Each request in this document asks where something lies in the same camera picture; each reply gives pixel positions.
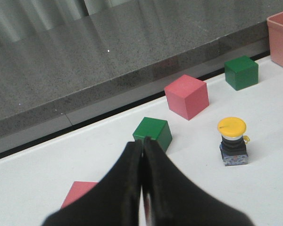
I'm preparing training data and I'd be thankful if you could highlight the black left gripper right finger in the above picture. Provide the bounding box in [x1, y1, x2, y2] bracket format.
[142, 137, 253, 226]

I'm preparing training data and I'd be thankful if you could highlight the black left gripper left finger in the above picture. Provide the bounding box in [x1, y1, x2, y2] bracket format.
[43, 141, 143, 226]

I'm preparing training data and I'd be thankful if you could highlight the yellow push button switch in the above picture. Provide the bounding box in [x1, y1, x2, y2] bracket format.
[217, 117, 250, 166]

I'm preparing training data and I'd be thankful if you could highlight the pink cube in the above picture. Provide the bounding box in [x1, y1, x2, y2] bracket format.
[61, 181, 97, 208]
[164, 75, 209, 120]

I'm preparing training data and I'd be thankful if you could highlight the left green cube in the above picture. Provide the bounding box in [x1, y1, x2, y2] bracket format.
[133, 117, 173, 152]

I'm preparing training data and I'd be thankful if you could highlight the green cube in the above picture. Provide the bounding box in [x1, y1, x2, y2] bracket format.
[133, 117, 173, 152]
[224, 56, 259, 91]

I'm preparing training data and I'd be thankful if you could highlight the right green cube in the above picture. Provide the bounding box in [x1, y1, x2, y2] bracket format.
[224, 56, 259, 91]

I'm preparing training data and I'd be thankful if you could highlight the grey stone counter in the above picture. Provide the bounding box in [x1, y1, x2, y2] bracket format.
[0, 0, 283, 158]

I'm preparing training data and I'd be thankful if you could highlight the pink plastic bin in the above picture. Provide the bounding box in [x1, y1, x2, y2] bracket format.
[267, 12, 283, 67]

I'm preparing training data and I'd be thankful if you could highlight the grey curtain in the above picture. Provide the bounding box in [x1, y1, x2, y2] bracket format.
[0, 0, 127, 46]

